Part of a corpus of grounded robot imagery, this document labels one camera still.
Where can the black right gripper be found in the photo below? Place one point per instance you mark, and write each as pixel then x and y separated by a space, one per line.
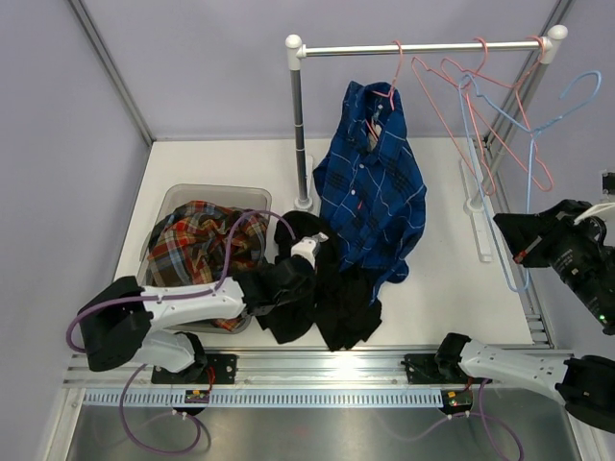
pixel 525 231

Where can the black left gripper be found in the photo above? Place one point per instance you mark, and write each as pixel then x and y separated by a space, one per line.
pixel 310 285

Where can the black shirt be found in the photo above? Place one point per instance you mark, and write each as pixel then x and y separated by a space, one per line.
pixel 341 305

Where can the red plaid shirt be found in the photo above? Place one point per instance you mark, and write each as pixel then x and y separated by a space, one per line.
pixel 191 244

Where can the blue shirt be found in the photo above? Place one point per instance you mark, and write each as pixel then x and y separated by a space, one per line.
pixel 370 186

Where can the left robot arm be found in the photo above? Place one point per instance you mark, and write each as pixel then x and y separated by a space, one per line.
pixel 127 322

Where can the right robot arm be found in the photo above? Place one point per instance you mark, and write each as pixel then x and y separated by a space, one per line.
pixel 583 386

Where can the grey plastic bin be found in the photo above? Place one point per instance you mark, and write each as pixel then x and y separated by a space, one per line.
pixel 252 200

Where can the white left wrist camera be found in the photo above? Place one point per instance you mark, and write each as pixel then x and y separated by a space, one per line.
pixel 308 247

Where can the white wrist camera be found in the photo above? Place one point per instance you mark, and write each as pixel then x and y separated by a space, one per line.
pixel 600 201
pixel 308 247

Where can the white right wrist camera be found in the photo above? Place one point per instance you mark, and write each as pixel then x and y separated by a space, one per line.
pixel 600 201

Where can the aluminium front rail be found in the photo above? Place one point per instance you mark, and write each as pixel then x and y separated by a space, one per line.
pixel 293 368

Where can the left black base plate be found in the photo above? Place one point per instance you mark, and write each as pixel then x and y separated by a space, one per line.
pixel 221 367

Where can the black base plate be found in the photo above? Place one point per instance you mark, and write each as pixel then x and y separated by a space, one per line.
pixel 221 367
pixel 421 368

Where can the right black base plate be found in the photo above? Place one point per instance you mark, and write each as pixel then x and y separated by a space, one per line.
pixel 421 368

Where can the white slotted cable duct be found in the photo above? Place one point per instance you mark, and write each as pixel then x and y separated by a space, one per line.
pixel 266 398

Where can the left aluminium frame post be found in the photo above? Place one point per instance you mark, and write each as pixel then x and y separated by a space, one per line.
pixel 103 54

